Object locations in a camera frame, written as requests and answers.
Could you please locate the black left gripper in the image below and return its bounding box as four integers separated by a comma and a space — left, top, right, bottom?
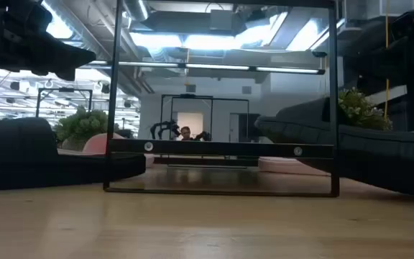
0, 0, 97, 81

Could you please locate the black ribbed slide sandal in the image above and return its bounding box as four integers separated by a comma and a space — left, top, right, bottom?
0, 117, 147, 192
254, 96, 414, 198

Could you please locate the black metal shoe shelf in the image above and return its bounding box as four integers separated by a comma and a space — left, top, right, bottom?
102, 0, 340, 198

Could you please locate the green plant in white pot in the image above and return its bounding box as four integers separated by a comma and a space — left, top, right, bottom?
54, 106, 109, 152

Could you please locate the person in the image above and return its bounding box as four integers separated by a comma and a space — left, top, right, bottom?
180, 125, 194, 142

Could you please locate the long tube light bar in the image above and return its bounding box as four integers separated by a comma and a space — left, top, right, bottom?
79, 60, 326, 76

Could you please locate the leafy green plant dark pot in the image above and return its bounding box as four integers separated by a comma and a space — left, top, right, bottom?
338, 87, 393, 131

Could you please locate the small black metal frame rig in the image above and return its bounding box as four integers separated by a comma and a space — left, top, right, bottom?
36, 87, 93, 118

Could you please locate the large black metal frame rig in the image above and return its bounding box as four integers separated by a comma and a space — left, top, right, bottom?
160, 94, 250, 142

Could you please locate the yellow hanging cable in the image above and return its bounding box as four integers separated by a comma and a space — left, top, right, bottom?
383, 0, 390, 122

